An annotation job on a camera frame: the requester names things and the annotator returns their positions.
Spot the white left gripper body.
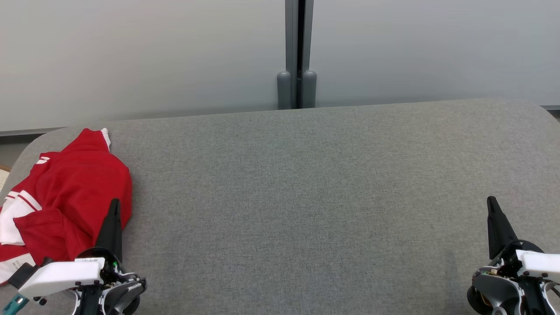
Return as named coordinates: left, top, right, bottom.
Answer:
left=17, top=247, right=124, bottom=301

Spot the teal cable connector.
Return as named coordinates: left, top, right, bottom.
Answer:
left=0, top=294, right=29, bottom=315

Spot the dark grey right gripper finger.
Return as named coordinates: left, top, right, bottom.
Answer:
left=487, top=196, right=519, bottom=259

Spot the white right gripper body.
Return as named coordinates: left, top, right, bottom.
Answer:
left=491, top=240, right=560, bottom=283

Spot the grey partition post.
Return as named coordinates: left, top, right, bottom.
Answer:
left=285, top=0, right=314, bottom=109

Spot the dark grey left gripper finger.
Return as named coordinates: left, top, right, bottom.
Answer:
left=95, top=199, right=123, bottom=263

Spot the grey cylindrical bumper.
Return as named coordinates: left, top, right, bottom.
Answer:
left=302, top=70, right=317, bottom=109
left=276, top=71, right=292, bottom=110

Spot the red white basketball jersey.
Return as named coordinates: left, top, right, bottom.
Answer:
left=0, top=152, right=95, bottom=286

